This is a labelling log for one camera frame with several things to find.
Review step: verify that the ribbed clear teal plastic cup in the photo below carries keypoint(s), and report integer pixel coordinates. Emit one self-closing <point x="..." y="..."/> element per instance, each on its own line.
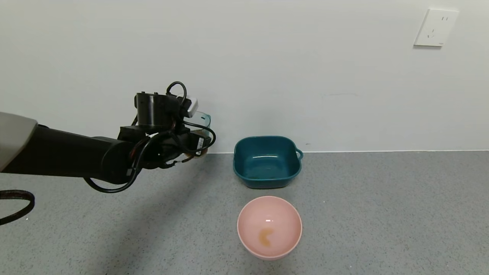
<point x="204" y="122"/>

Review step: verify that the dark teal square basin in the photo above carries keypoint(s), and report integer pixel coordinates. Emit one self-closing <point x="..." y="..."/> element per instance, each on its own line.
<point x="267" y="164"/>

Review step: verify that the pink round bowl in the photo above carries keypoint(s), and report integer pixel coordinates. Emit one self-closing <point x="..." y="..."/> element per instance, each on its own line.
<point x="269" y="225"/>

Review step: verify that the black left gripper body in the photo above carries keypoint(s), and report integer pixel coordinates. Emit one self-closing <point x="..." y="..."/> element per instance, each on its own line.
<point x="200" y="145"/>

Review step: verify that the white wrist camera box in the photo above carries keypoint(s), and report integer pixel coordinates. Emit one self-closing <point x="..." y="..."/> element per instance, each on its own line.
<point x="189" y="107"/>

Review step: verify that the white wall power outlet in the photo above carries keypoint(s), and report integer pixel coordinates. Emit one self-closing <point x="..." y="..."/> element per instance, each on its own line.
<point x="435" y="28"/>

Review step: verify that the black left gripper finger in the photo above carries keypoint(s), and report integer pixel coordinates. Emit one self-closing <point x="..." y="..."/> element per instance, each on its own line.
<point x="205" y="147"/>

